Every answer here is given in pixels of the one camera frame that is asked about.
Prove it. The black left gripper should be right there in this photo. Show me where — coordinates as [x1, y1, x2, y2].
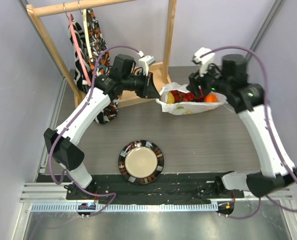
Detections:
[122, 70, 161, 99]

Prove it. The fake red cherry bunch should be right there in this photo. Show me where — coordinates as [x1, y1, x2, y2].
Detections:
[170, 90, 204, 103]

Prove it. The white plastic bag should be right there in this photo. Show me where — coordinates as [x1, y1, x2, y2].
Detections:
[155, 82, 227, 115]

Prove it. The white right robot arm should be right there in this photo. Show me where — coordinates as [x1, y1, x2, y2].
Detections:
[187, 52, 297, 198]

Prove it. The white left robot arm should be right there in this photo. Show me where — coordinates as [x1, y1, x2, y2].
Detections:
[43, 54, 160, 200]

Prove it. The fake orange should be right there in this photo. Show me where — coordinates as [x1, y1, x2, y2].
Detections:
[204, 93, 218, 103]

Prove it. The fake yellow lemon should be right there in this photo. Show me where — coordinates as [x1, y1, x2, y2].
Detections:
[166, 92, 175, 104]

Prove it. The wooden clothes rack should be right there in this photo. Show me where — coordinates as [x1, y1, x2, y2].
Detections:
[26, 0, 177, 108]

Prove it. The orange black patterned garment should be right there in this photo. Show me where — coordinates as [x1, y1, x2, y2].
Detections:
[87, 8, 121, 125]

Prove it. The patterned round plate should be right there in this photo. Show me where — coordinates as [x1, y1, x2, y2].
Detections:
[118, 139, 165, 185]

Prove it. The black white zebra garment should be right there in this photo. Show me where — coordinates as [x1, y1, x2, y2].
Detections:
[68, 16, 92, 94]

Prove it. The pink hanger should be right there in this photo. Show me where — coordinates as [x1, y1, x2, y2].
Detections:
[68, 13, 92, 87]

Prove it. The cream hanger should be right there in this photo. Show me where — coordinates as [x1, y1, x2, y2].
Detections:
[82, 9, 94, 64]

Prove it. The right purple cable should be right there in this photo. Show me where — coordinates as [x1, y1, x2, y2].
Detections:
[205, 45, 297, 221]

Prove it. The purple cable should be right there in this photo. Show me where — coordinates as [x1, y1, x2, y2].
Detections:
[48, 45, 147, 217]
[205, 45, 297, 221]

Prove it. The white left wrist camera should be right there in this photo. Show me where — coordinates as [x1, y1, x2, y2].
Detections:
[137, 51, 156, 76]

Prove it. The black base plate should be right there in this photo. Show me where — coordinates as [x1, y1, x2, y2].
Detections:
[35, 172, 259, 201]

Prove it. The aluminium corner frame post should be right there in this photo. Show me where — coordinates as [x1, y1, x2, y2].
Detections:
[250, 0, 286, 52]

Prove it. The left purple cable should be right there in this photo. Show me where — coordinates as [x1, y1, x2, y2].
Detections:
[48, 45, 147, 217]

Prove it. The perforated metal rail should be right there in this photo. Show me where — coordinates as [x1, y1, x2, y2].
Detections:
[31, 202, 218, 213]

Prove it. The left aluminium frame post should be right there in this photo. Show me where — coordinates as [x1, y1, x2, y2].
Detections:
[17, 0, 63, 76]

